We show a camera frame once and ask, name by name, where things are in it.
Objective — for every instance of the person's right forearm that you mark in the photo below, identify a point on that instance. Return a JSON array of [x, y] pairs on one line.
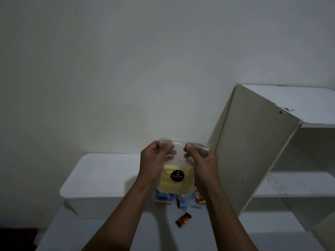
[[227, 224]]

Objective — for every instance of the white shelf unit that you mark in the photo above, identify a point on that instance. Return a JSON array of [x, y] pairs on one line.
[[254, 148]]

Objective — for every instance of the person's left forearm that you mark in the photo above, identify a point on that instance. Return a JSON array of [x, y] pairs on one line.
[[120, 222]]

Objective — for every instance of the pile of candies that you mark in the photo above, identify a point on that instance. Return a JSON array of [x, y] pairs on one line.
[[183, 202]]

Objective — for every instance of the white plastic storage bin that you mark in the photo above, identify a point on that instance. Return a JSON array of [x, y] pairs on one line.
[[102, 177]]

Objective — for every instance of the person's right hand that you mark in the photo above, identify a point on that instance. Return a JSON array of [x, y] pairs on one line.
[[205, 169]]

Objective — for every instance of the red candy wrapper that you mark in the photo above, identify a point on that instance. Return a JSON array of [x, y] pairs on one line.
[[183, 220]]

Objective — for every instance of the clear bag yellow sticks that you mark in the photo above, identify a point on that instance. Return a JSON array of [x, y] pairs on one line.
[[179, 185]]

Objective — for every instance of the person's left hand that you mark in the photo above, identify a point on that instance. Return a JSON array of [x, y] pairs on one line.
[[151, 164]]

